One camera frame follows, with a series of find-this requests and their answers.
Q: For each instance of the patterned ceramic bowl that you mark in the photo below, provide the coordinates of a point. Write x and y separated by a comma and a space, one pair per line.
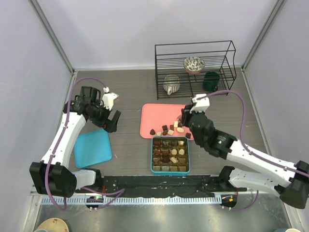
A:
193, 65

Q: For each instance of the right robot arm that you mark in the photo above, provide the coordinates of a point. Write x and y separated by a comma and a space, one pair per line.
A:
287, 180

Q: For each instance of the stainless steel tongs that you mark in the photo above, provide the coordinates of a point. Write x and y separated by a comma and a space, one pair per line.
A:
179, 118

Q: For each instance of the gold plastic chocolate insert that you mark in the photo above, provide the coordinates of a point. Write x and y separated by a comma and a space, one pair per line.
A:
170, 155

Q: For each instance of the pink tray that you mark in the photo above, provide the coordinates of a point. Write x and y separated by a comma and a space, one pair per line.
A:
156, 115

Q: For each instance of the blue chocolate tin box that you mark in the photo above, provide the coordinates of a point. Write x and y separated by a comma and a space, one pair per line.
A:
170, 155

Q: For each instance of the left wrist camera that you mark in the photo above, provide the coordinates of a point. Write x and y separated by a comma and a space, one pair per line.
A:
108, 98

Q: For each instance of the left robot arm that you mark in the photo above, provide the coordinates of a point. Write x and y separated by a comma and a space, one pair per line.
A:
51, 174

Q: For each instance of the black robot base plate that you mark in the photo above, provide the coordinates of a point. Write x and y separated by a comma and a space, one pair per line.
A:
158, 186

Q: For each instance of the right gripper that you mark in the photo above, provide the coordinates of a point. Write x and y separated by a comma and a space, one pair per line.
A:
186, 115

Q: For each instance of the dark green mug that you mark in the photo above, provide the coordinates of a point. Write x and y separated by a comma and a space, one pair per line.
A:
210, 81

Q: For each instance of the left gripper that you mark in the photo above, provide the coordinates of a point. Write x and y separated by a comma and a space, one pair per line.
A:
109, 125

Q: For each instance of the beige plate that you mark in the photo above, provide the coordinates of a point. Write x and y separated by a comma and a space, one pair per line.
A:
53, 225

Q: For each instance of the black wire rack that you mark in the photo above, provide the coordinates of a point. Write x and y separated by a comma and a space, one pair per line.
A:
219, 56

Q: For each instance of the blue tin lid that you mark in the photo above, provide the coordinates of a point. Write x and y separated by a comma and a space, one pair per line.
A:
92, 148

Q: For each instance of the striped ceramic cup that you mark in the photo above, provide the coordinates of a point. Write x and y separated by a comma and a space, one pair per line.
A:
171, 84

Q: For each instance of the white cable duct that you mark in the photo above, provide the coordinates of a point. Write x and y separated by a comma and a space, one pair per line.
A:
97, 200

